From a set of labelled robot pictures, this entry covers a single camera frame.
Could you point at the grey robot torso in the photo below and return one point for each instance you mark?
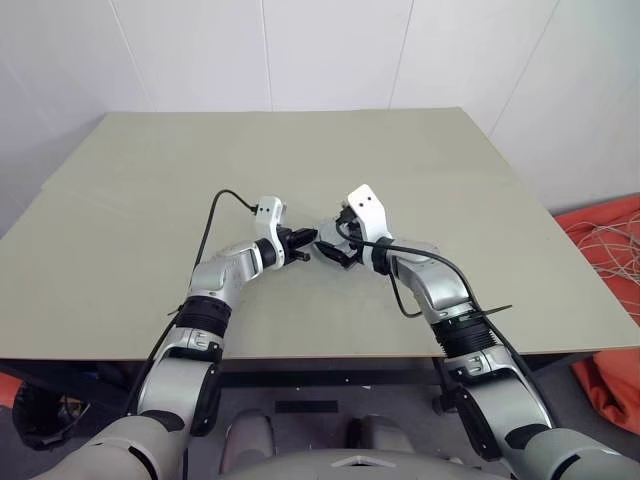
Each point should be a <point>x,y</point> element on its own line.
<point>320,465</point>

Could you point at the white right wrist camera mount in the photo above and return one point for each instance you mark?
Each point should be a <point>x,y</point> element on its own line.
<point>371,212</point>

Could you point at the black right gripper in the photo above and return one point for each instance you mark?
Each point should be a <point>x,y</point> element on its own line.
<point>354,231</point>

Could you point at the orange cloth piece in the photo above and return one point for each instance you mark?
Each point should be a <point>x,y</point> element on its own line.
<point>10,390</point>

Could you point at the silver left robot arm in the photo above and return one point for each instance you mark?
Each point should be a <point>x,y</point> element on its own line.
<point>170,380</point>

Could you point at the black table frame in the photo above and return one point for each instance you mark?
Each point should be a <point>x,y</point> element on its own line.
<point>325,372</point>

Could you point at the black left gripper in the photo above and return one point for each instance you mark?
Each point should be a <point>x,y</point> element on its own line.
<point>287,248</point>

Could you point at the black bag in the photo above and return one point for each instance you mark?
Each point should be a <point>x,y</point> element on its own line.
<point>45,415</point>

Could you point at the orange bag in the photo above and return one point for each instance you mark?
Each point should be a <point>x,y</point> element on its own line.
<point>610,385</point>

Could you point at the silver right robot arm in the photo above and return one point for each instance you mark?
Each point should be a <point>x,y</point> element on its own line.
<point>440,285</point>

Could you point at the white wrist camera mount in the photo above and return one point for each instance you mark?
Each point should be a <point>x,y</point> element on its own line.
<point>371,212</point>
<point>267,215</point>

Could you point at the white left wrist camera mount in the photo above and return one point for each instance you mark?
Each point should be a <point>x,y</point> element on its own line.
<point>267,215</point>

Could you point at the grey rounded robot foot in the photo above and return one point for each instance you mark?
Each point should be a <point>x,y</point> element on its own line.
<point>247,437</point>
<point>375,435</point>

